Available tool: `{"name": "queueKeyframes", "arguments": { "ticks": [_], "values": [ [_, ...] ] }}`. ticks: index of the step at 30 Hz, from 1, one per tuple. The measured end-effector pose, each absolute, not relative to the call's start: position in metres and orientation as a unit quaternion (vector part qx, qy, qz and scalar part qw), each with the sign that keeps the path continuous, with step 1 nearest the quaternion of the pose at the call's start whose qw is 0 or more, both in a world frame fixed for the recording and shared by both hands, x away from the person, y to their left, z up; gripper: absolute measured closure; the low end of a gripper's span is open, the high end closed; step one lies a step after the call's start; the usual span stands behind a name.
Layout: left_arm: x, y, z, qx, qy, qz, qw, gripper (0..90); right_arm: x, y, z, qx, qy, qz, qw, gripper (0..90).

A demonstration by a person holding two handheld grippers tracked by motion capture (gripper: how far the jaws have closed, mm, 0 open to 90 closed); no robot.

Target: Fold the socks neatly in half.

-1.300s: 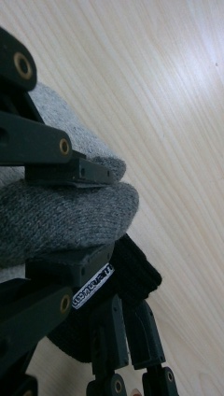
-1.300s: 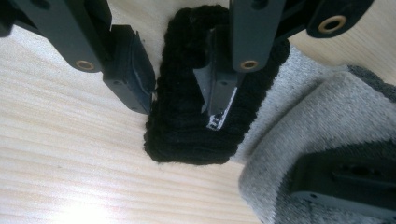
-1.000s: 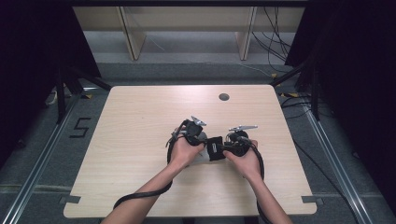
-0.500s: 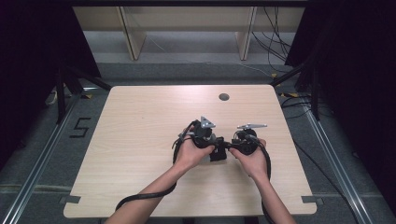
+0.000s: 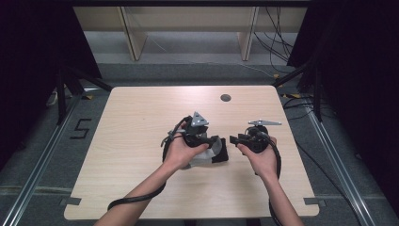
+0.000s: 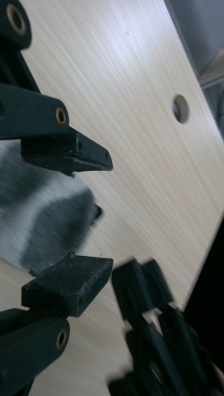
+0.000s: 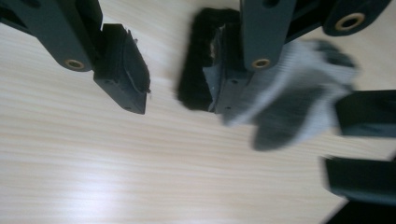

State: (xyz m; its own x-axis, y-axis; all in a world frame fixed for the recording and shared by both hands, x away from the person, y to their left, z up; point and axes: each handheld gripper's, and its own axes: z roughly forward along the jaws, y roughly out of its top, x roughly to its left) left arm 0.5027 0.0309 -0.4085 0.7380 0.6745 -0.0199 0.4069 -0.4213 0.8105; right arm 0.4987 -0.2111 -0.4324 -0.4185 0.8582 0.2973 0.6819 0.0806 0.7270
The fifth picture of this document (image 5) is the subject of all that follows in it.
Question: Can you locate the pale wooden shelf unit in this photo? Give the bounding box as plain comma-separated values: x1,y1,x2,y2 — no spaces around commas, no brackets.
73,6,309,62

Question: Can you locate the grey sock with black cuff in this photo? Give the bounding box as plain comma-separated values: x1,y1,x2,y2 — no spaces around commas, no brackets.
187,139,222,170
187,137,230,170

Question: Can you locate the black metal stand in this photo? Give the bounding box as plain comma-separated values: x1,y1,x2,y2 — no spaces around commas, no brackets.
56,64,113,126
271,60,324,122

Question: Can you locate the silver floor rail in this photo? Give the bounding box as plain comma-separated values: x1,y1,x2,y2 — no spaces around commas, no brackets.
304,103,379,226
0,93,83,226

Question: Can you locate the grey table edge bracket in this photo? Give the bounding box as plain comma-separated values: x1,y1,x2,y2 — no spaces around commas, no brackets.
303,197,327,207
58,197,83,207

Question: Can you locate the black floor cable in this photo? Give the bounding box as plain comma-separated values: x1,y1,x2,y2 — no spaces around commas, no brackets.
281,93,363,226

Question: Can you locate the black curtain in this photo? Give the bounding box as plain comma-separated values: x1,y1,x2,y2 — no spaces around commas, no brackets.
0,0,104,169
285,0,399,218

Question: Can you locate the person's right hand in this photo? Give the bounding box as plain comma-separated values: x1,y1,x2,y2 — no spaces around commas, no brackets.
236,137,279,180

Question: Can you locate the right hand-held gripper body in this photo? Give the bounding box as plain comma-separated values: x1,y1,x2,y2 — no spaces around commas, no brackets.
246,119,282,154

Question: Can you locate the person's left hand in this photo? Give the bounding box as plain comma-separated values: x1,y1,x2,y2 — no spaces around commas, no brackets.
163,121,210,172

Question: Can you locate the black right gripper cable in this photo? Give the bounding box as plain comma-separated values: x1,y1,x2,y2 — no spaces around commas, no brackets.
265,133,282,226

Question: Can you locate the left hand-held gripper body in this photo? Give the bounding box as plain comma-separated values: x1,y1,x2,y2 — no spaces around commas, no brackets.
183,111,211,149

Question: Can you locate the bundle of black hanging cables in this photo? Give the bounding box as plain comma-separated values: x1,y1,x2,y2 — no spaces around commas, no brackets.
253,7,295,75

